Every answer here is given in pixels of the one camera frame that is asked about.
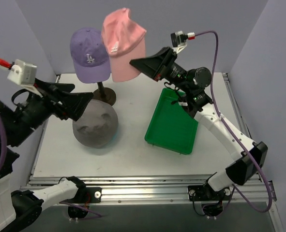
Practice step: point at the teal bucket hat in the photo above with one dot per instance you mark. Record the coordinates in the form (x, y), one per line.
(114, 138)

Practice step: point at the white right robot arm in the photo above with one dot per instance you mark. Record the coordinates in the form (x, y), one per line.
(248, 156)

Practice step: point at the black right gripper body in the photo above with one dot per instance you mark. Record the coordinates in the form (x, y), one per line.
(163, 64)

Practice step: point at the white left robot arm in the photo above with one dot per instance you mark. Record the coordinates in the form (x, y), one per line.
(19, 209)

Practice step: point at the aluminium frame rail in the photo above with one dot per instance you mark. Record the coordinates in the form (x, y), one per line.
(130, 171)

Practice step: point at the pink baseball cap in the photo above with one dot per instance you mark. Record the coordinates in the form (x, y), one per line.
(124, 40)

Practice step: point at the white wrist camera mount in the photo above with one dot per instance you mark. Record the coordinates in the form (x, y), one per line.
(22, 73)
(179, 40)

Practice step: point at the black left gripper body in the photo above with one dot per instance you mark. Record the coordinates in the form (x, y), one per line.
(59, 104)

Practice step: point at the purple baseball cap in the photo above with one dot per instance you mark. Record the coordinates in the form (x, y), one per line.
(89, 55)

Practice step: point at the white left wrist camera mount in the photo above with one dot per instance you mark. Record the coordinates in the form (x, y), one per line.
(22, 73)

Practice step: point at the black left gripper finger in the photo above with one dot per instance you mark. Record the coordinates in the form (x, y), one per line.
(73, 105)
(48, 88)

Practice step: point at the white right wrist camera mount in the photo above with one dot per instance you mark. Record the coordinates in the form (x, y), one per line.
(179, 40)

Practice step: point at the brown mannequin stand base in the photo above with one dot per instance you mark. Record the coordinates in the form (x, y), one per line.
(104, 94)

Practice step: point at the green plastic tray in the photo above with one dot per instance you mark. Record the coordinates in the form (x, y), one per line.
(171, 127)

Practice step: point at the grey bucket hat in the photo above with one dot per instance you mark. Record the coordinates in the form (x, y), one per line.
(97, 126)

